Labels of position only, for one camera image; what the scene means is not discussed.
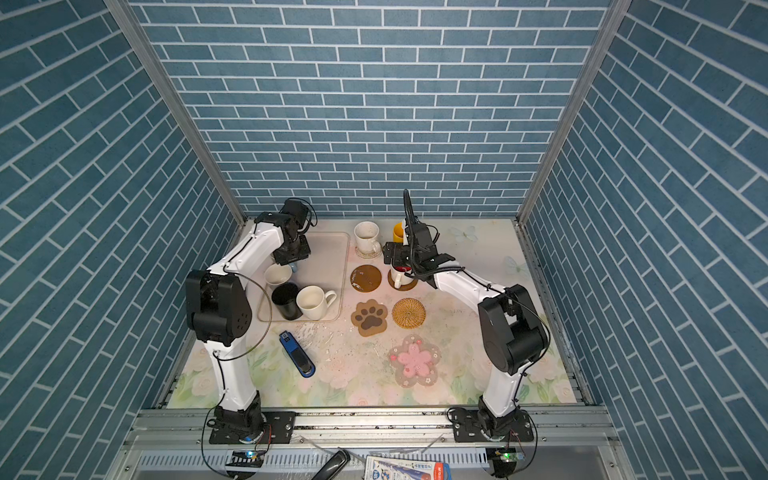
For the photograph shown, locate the yellow mug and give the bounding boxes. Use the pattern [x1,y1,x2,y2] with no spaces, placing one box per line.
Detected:
[393,222,405,244]

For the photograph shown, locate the dark brown wooden coaster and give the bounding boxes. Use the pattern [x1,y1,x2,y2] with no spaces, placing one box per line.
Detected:
[387,269,418,291]

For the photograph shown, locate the beige tray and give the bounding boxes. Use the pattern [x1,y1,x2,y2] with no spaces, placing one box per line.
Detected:
[253,232,350,323]

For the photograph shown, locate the white mug lavender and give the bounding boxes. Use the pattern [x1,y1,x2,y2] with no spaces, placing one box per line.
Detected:
[264,264,293,290]

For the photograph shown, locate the glossy brown scratched coaster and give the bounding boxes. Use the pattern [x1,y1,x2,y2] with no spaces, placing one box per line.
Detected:
[350,264,382,293]

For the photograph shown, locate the rattan round coaster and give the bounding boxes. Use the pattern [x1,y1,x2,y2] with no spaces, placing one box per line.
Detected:
[392,298,426,329]

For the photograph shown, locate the black mug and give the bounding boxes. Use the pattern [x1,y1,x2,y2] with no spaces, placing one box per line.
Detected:
[271,282,302,321]

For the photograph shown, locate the cork paw coaster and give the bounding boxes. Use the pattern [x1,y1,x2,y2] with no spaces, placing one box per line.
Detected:
[351,299,388,337]

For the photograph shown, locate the pink flower coaster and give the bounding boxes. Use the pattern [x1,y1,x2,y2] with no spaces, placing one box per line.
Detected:
[387,334,441,388]

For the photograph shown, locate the red interior mug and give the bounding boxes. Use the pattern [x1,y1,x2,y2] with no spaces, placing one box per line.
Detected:
[389,266,414,290]

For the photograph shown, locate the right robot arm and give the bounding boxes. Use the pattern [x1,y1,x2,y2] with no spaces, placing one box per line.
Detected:
[384,217,550,423]

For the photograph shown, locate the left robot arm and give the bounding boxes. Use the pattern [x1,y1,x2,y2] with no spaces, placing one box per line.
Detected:
[185,197,317,432]

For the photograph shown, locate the printed packet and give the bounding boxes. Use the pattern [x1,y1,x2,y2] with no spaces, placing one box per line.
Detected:
[363,456,452,480]

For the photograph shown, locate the right circuit board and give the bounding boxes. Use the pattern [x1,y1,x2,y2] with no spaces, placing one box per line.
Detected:
[491,449,525,464]

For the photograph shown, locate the circuit board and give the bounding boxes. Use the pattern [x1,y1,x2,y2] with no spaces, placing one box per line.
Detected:
[225,450,266,470]
[491,449,525,464]

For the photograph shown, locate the left circuit board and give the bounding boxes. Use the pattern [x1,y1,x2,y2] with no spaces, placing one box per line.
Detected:
[225,450,266,470]

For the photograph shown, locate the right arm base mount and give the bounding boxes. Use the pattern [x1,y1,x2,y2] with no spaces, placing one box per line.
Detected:
[445,406,535,443]

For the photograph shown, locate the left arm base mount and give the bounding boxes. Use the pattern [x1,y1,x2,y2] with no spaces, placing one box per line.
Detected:
[206,407,296,445]

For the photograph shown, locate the black remote handle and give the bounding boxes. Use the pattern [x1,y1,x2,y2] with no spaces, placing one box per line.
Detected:
[312,449,351,480]

